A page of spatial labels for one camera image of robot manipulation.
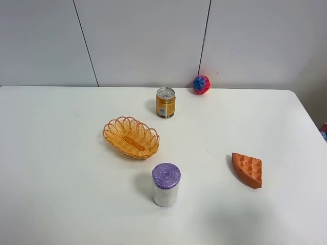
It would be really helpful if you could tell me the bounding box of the blue object at table edge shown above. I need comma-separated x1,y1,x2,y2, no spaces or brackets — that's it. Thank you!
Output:
320,122,327,141

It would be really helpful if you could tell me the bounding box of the orange waffle slice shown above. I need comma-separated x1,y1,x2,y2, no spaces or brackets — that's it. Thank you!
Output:
232,153,263,189

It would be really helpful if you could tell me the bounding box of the red and blue ball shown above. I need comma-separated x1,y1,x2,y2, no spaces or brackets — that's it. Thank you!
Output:
193,76,211,95

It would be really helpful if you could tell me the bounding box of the orange woven wicker basket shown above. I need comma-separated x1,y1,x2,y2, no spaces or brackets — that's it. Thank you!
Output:
102,116,160,159

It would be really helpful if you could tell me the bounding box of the gold beverage can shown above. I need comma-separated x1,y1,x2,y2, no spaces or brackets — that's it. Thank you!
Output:
156,87,176,119

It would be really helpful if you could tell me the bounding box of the purple and white bag roll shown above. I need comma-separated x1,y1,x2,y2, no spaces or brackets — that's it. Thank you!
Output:
151,163,181,207

